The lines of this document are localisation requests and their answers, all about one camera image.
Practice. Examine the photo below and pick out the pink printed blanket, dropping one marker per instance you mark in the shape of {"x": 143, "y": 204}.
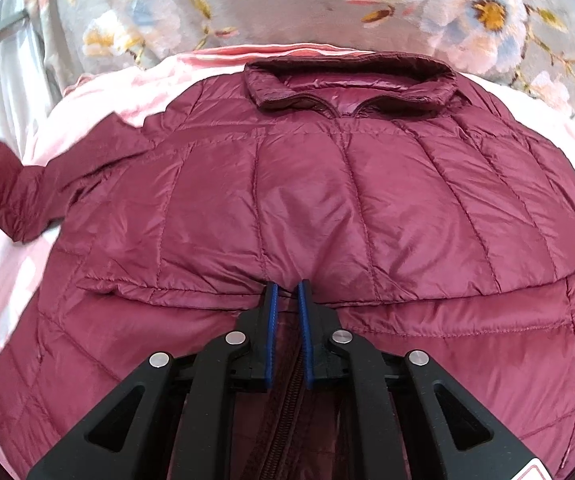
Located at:
{"x": 22, "y": 280}

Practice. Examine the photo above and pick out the maroon quilted puffer jacket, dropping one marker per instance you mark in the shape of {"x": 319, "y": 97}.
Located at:
{"x": 317, "y": 200}

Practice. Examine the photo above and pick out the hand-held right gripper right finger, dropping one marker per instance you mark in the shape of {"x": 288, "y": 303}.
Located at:
{"x": 305, "y": 340}

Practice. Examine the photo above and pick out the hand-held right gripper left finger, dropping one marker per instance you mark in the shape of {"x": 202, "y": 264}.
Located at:
{"x": 269, "y": 340}

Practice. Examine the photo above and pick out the grey floral blanket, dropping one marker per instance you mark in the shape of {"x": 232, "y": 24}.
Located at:
{"x": 287, "y": 5}

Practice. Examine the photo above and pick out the silver satin curtain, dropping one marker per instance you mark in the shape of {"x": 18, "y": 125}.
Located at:
{"x": 2, "y": 80}

